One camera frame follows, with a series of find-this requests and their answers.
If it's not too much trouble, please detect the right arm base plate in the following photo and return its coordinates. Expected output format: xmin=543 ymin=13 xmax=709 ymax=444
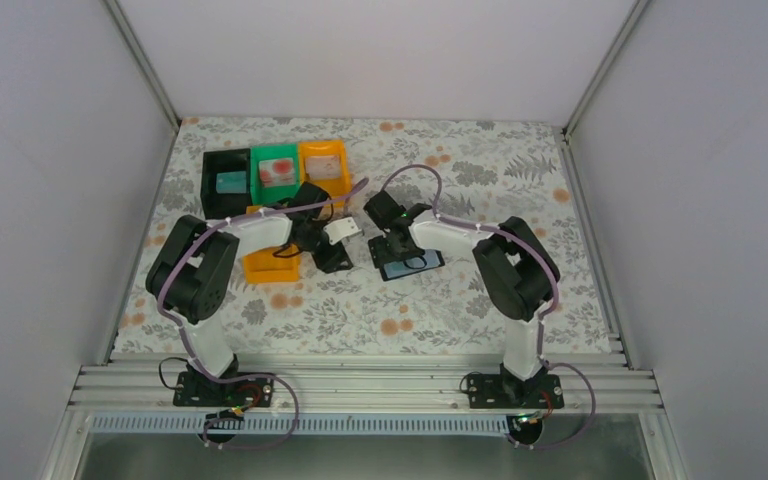
xmin=464 ymin=372 xmax=565 ymax=409

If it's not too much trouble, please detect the pale card in orange bin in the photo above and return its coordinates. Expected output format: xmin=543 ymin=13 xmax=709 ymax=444
xmin=304 ymin=155 xmax=344 ymax=182

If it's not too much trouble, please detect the red patterned card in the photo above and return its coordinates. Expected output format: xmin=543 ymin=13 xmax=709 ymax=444
xmin=257 ymin=157 xmax=297 ymax=188

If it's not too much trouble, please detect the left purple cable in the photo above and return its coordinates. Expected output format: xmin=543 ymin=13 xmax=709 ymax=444
xmin=155 ymin=176 xmax=371 ymax=386

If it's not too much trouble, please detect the green storage bin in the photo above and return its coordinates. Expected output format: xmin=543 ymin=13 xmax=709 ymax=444
xmin=250 ymin=144 xmax=301 ymax=205

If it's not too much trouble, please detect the near orange storage bin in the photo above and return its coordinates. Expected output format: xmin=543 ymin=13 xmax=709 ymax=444
xmin=238 ymin=206 xmax=300 ymax=284

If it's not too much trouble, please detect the purple cable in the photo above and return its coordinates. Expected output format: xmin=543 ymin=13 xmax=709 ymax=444
xmin=380 ymin=164 xmax=562 ymax=362
xmin=155 ymin=176 xmax=371 ymax=386

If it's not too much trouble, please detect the orange storage bin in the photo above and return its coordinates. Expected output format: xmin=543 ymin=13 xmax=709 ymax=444
xmin=298 ymin=140 xmax=352 ymax=198
xmin=238 ymin=206 xmax=300 ymax=284

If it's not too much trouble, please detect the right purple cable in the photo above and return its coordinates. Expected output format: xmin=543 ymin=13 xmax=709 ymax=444
xmin=380 ymin=164 xmax=562 ymax=362

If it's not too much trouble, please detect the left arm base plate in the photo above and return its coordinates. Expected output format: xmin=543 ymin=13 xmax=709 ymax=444
xmin=172 ymin=372 xmax=274 ymax=408

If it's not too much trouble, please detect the aluminium rail frame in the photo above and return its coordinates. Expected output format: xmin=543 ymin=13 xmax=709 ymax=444
xmin=68 ymin=354 xmax=664 ymax=414

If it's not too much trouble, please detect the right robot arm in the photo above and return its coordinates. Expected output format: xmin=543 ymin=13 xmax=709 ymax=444
xmin=364 ymin=191 xmax=560 ymax=385

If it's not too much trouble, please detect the teal card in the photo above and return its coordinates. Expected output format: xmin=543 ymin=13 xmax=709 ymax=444
xmin=215 ymin=171 xmax=248 ymax=194

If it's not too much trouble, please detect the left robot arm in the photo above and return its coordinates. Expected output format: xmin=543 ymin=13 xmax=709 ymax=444
xmin=145 ymin=182 xmax=361 ymax=384

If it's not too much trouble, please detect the black storage bin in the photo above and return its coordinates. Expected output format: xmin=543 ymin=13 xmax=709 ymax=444
xmin=200 ymin=148 xmax=252 ymax=219

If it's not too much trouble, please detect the floral table mat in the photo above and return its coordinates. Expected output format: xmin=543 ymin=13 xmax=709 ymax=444
xmin=114 ymin=117 xmax=610 ymax=354

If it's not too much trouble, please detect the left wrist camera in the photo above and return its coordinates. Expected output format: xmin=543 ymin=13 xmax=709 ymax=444
xmin=323 ymin=216 xmax=363 ymax=245

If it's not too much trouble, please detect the far orange storage bin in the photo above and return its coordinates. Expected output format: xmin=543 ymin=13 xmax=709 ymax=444
xmin=298 ymin=140 xmax=352 ymax=198

